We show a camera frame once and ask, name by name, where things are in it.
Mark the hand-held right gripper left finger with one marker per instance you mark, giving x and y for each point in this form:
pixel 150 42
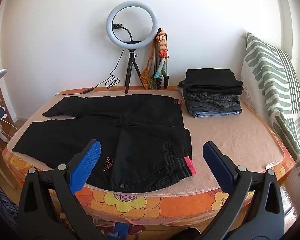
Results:
pixel 86 166

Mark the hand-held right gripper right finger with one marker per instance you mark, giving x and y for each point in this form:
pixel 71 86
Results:
pixel 220 166

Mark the black pants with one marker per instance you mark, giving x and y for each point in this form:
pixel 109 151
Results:
pixel 210 78
pixel 140 135

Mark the folded grey checked pants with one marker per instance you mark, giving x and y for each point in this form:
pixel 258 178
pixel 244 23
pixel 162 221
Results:
pixel 210 100

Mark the folded black pants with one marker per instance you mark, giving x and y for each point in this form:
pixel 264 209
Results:
pixel 210 78

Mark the folded blue jeans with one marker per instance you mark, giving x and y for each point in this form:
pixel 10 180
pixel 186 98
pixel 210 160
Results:
pixel 210 114

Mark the dark striped garment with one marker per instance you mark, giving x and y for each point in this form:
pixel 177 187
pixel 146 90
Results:
pixel 1 202

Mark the green striped white pillow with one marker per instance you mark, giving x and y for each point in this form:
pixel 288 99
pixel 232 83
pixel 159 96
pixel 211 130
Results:
pixel 267 75

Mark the white desk lamp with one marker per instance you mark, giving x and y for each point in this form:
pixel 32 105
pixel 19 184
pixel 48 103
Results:
pixel 1 73

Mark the black gooseneck phone holder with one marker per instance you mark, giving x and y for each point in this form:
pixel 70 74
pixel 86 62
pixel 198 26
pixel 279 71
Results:
pixel 118 25

